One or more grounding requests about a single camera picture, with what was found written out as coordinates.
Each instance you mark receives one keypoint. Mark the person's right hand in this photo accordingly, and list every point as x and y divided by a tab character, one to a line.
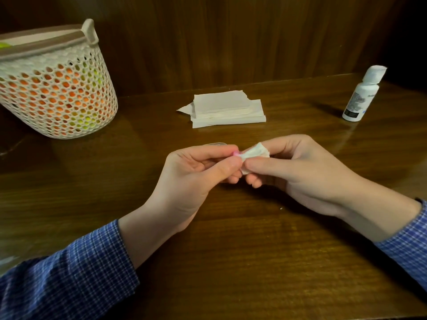
310	176

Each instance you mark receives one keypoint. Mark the person's left hand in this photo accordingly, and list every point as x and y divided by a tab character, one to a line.
180	193

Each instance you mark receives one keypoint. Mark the person's left thumb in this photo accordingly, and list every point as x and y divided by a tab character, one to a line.
222	169

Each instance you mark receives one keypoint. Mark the person's right thumb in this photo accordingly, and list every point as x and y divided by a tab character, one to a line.
270	166

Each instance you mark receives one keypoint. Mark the person's left forearm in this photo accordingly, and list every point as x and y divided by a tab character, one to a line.
83	273

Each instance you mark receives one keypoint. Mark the person's right forearm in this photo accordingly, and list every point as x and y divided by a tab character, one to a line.
390	223

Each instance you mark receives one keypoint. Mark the stack of white tissue sheets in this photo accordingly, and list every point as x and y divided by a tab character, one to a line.
223	108

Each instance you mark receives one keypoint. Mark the white plastic bottle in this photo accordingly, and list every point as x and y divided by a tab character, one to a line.
362	96

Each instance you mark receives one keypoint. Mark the pile of orange green items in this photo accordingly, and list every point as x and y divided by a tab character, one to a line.
63	96

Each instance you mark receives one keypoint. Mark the white mesh plastic basket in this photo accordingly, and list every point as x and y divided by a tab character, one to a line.
63	63

